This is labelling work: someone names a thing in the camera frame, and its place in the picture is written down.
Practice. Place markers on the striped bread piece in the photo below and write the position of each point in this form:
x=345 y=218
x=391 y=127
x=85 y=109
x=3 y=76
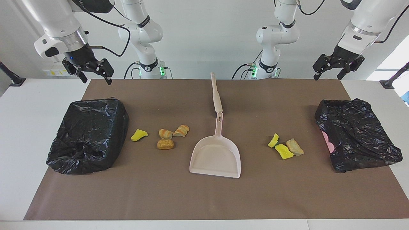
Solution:
x=165 y=134
x=181 y=131

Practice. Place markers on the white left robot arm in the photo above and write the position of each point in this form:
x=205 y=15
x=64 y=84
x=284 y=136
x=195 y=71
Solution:
x=274 y=35

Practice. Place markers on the yellow sponge wedge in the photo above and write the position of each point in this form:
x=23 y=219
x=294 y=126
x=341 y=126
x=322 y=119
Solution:
x=138 y=135

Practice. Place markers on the blue object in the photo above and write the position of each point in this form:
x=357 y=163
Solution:
x=406 y=97

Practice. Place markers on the pink bin with black bag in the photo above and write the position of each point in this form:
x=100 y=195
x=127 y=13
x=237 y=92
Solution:
x=358 y=134

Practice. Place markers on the yellow sponge piece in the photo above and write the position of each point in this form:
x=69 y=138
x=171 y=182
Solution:
x=283 y=152
x=273 y=141

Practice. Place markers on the beige hand brush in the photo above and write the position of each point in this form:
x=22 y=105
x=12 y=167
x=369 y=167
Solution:
x=217 y=102

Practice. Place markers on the beige plastic dustpan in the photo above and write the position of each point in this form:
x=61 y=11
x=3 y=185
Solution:
x=215 y=156

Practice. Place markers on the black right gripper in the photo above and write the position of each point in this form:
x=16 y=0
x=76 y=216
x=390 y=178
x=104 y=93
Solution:
x=81 y=57

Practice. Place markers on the brown table mat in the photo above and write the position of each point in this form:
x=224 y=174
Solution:
x=204 y=195

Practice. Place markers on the white wall socket box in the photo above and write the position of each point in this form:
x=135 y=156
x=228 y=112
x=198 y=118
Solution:
x=52 y=72

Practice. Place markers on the black stand clamp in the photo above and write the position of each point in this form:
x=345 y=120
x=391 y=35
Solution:
x=16 y=81
x=388 y=83

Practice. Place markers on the grey beige foam chunk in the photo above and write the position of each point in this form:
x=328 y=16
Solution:
x=294 y=147

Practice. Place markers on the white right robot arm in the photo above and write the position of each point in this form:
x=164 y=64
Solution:
x=57 y=19

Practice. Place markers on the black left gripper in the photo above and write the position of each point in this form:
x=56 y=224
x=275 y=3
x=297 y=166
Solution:
x=343 y=57

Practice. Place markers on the brown bread roll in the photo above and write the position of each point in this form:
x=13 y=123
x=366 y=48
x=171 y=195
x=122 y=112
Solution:
x=165 y=144

